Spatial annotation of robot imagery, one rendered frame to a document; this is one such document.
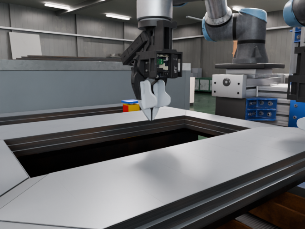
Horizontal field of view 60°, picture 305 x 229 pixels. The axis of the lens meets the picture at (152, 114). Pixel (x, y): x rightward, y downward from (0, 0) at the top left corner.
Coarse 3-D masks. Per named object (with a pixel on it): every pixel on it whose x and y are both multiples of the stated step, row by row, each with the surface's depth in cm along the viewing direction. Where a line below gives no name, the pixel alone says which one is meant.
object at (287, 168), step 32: (96, 128) 73; (128, 128) 79; (160, 128) 85; (192, 128) 88; (224, 128) 78; (288, 160) 48; (224, 192) 37; (256, 192) 40; (0, 224) 27; (32, 224) 27; (128, 224) 28; (160, 224) 30; (192, 224) 32
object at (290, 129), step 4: (272, 128) 71; (276, 128) 71; (280, 128) 71; (284, 128) 71; (288, 128) 71; (292, 128) 71; (296, 128) 71; (292, 132) 66; (296, 132) 66; (300, 132) 66; (304, 132) 66
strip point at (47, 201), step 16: (48, 176) 39; (32, 192) 34; (48, 192) 34; (64, 192) 34; (0, 208) 30; (16, 208) 30; (32, 208) 30; (48, 208) 30; (64, 208) 30; (80, 208) 30; (48, 224) 27; (64, 224) 27; (80, 224) 27; (96, 224) 27
